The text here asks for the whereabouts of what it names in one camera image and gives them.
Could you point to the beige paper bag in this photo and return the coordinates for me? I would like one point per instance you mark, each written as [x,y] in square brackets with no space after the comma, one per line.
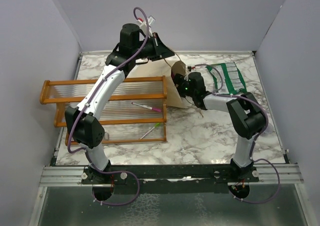
[175,64]

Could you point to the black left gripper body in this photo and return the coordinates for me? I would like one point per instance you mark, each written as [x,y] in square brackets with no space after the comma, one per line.
[151,49]

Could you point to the green-capped pen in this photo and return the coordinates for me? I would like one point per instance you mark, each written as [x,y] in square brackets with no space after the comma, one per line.
[150,130]

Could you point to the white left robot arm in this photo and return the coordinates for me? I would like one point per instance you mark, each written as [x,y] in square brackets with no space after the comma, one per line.
[137,41]

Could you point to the green snack bag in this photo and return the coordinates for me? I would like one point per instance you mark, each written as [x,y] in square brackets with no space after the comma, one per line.
[227,78]

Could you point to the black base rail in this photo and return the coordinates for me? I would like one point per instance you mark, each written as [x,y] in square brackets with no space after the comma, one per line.
[168,179]

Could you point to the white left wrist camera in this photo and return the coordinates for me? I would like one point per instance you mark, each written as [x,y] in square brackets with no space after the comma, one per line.
[143,25]

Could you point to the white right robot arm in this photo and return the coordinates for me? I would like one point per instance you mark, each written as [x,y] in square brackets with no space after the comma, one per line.
[248,118]

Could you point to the orange wooden rack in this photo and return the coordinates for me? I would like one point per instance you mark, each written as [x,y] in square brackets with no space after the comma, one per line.
[124,122]

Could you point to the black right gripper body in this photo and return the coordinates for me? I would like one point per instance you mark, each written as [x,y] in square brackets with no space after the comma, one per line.
[183,87]

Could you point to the pink-capped pen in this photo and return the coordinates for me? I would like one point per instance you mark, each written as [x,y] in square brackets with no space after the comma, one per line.
[146,107]

